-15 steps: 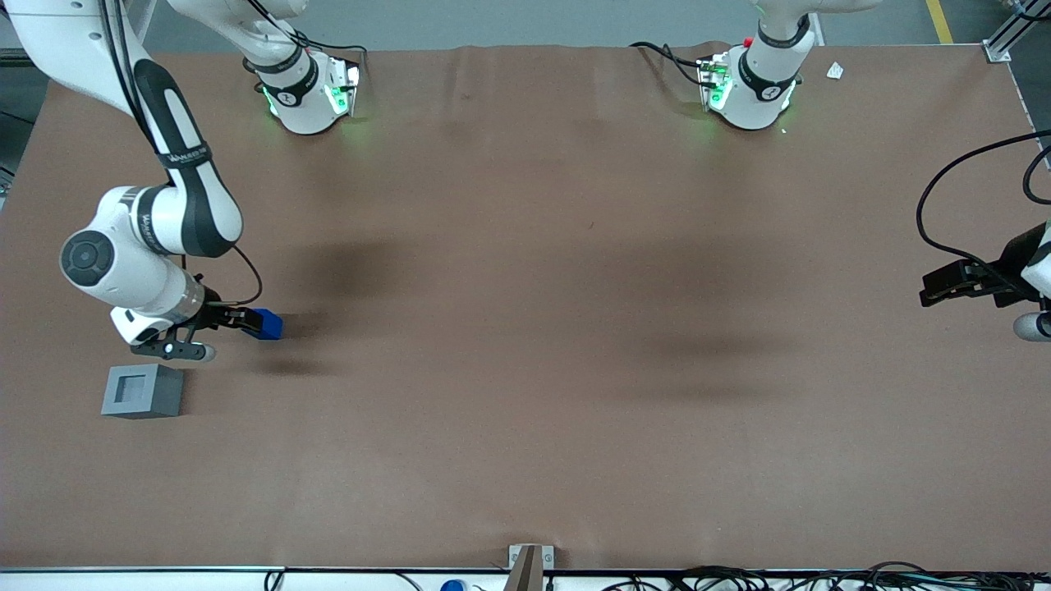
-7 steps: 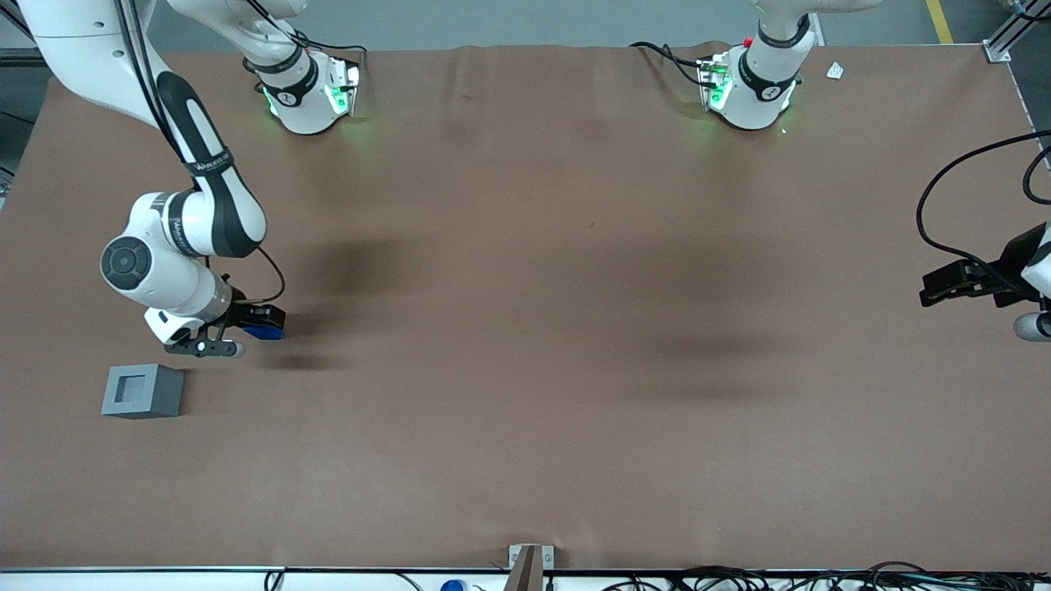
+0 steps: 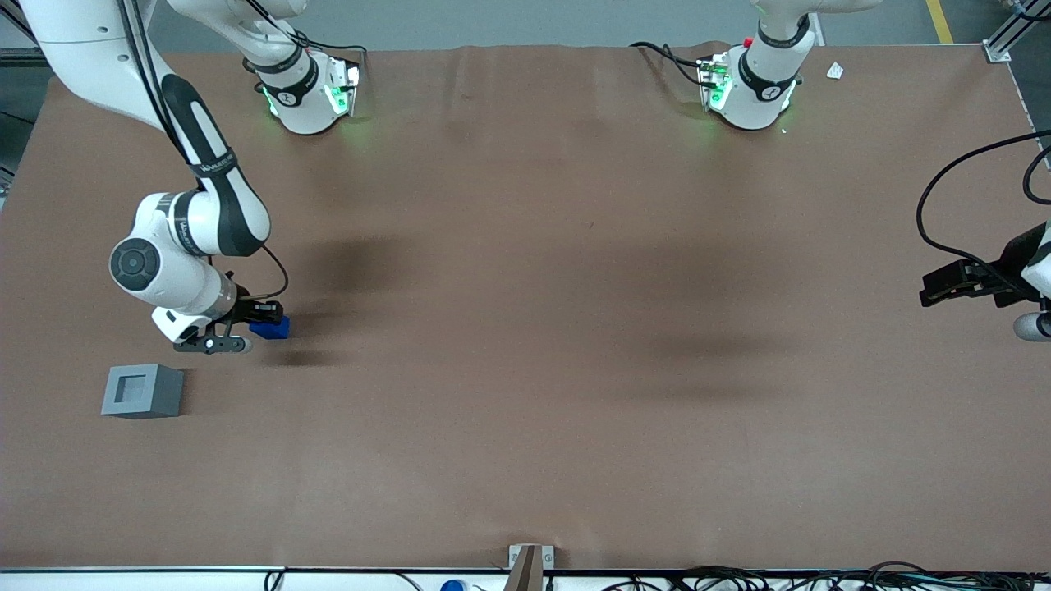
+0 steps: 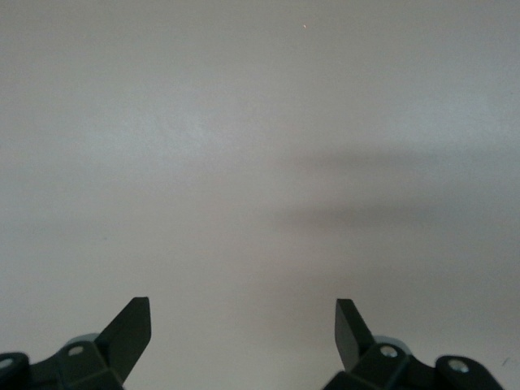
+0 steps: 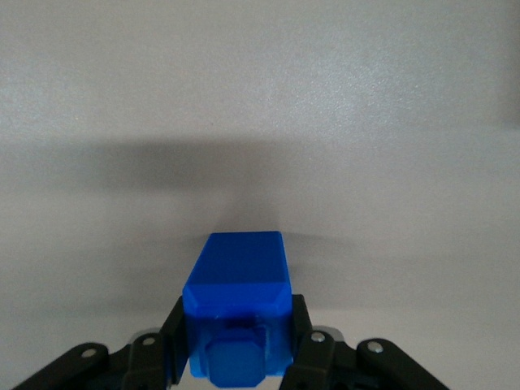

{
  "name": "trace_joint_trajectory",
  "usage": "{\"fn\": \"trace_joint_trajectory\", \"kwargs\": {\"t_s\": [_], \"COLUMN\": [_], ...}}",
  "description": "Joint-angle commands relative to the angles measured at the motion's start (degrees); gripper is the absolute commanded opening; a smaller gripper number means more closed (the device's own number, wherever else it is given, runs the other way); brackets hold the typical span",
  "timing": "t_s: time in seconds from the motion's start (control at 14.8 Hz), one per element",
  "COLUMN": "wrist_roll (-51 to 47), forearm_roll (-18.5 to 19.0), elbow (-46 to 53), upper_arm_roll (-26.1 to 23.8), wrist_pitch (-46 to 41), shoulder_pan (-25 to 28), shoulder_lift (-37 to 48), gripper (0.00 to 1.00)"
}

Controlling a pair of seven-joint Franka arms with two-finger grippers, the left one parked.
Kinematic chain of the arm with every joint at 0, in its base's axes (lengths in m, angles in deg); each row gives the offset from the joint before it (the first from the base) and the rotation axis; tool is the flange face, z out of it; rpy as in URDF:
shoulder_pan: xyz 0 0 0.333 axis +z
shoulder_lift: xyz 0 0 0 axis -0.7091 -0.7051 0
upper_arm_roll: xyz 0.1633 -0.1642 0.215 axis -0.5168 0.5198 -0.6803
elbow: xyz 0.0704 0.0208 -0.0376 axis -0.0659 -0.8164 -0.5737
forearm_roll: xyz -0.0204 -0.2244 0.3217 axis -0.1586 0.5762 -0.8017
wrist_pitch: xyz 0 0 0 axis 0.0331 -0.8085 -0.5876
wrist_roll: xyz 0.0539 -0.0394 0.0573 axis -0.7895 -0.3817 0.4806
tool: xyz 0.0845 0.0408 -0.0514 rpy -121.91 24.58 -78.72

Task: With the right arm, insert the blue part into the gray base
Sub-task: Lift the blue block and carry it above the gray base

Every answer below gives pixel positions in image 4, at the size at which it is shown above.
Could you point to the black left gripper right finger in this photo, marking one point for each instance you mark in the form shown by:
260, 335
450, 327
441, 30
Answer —
378, 361

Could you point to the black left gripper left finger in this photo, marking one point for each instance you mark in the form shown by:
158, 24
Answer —
101, 357

